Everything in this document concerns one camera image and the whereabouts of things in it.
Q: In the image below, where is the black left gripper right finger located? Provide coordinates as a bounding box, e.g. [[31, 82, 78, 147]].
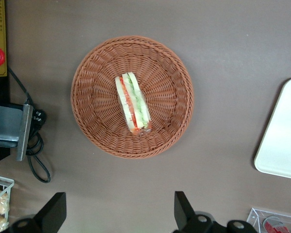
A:
[[172, 191, 258, 233]]

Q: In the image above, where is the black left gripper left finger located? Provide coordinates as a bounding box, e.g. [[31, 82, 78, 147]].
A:
[[6, 192, 67, 233]]

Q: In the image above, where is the triangle sandwich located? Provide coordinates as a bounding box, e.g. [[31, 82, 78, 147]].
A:
[[114, 71, 153, 135]]

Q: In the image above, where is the round brown wicker basket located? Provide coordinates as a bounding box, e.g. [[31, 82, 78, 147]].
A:
[[70, 35, 195, 160]]

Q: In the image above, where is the cream plastic tray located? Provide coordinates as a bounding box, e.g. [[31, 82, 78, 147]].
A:
[[254, 77, 291, 181]]

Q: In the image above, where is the clear acrylic bottle rack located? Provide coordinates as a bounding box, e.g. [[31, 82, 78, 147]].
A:
[[246, 207, 291, 233]]

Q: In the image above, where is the black machine housing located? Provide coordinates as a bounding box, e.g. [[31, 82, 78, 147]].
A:
[[0, 0, 12, 167]]

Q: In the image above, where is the white wire rack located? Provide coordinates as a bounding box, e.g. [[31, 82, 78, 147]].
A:
[[0, 173, 15, 225]]

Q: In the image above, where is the black power cable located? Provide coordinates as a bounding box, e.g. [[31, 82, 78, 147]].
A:
[[7, 67, 51, 184]]

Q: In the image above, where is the grey metal bracket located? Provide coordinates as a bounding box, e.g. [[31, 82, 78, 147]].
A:
[[0, 103, 34, 162]]

